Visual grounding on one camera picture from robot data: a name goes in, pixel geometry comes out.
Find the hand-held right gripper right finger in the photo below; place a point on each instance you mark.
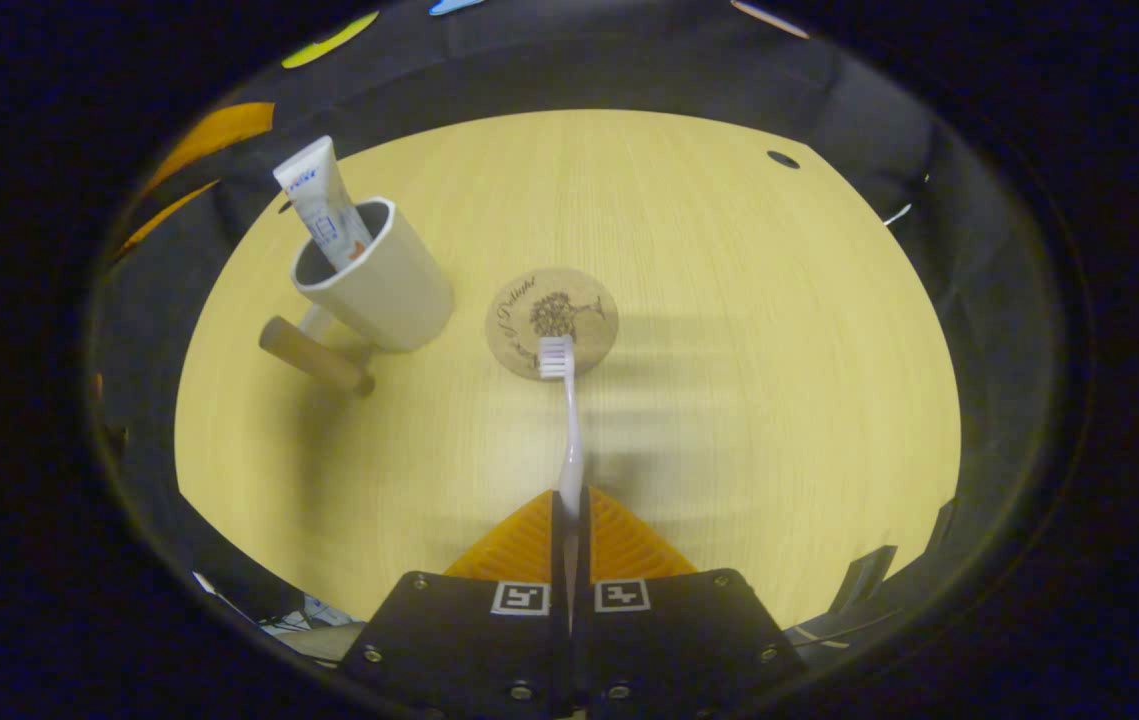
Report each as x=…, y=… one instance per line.
x=584, y=545

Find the round wooden coaster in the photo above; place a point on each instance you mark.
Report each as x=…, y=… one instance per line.
x=574, y=300

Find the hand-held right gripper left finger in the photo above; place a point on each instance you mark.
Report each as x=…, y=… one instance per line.
x=558, y=545

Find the pale pink toothbrush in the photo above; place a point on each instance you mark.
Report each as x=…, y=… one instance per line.
x=572, y=440

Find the white toothpaste tube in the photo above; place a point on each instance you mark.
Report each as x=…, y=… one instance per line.
x=314, y=195

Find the white printed fabric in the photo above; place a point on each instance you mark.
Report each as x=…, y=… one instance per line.
x=324, y=610

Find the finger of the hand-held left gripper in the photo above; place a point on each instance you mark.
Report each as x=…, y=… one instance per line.
x=219, y=130
x=169, y=212

